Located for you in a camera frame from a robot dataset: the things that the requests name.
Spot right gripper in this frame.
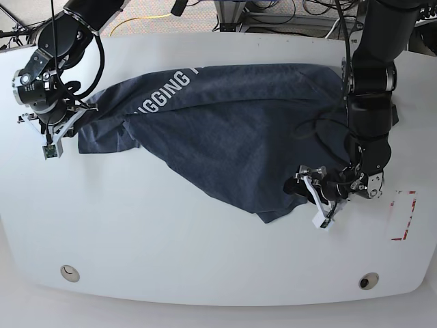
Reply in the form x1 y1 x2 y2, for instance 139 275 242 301
17 103 98 146

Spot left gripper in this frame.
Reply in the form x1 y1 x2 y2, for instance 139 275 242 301
283 165 352 219

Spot dark blue T-shirt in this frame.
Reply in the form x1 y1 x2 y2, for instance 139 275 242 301
77 62 400 225

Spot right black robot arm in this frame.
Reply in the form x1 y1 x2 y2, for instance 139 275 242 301
12 1 128 145

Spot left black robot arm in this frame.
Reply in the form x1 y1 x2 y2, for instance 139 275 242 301
287 1 425 229

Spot black tripod legs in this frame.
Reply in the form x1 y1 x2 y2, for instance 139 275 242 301
0 0 66 49

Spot red tape rectangle marking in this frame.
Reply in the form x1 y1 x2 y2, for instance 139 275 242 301
386 190 417 241

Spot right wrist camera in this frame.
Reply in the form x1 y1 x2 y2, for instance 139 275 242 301
42 143 64 159

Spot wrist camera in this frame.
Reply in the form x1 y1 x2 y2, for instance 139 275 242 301
312 212 334 231
42 143 64 159

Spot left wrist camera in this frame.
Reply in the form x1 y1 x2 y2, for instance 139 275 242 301
312 212 334 231

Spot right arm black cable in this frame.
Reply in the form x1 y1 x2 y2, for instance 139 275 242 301
49 0 105 110

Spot right table cable grommet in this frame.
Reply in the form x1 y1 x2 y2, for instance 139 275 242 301
358 273 379 290

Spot table cable grommet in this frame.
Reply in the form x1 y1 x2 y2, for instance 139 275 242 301
60 265 80 283
358 273 379 290

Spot left table cable grommet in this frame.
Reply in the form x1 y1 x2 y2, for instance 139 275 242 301
60 265 80 283

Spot yellow cable on floor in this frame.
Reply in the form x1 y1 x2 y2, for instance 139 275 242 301
109 12 173 37

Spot white cable on floor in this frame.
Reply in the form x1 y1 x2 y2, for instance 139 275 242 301
324 16 342 39

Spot aluminium frame stand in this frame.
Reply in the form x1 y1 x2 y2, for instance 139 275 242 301
213 1 249 32

